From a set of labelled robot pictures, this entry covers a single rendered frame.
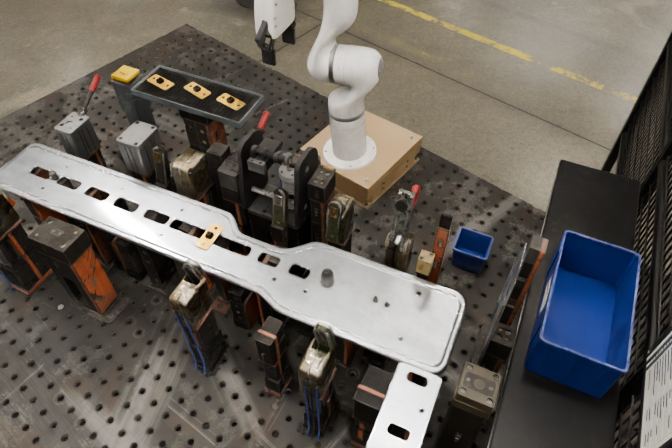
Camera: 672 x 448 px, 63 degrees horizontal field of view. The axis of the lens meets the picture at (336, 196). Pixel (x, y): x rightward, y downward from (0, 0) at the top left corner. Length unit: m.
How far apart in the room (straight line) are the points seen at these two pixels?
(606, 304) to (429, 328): 0.41
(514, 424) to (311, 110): 1.50
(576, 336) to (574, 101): 2.59
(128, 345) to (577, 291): 1.20
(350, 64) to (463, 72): 2.22
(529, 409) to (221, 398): 0.78
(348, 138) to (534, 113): 1.95
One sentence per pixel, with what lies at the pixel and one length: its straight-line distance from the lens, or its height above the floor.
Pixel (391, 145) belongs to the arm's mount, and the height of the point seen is 0.81.
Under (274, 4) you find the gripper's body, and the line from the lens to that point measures 1.17.
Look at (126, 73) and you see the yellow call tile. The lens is 1.81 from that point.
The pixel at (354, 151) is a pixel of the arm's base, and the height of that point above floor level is 0.85.
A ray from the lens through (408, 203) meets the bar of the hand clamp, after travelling 1.26.
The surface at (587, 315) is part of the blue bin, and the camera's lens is 1.39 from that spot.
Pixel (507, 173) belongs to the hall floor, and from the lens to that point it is 3.14.
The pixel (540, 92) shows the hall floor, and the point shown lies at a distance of 3.78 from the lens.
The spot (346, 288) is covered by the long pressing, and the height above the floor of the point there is 1.00.
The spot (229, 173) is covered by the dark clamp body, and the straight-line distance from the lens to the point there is 1.51.
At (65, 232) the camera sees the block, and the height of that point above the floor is 1.03.
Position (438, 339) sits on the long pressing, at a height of 1.00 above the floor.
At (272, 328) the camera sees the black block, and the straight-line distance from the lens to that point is 1.31.
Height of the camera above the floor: 2.13
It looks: 48 degrees down
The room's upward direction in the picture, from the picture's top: straight up
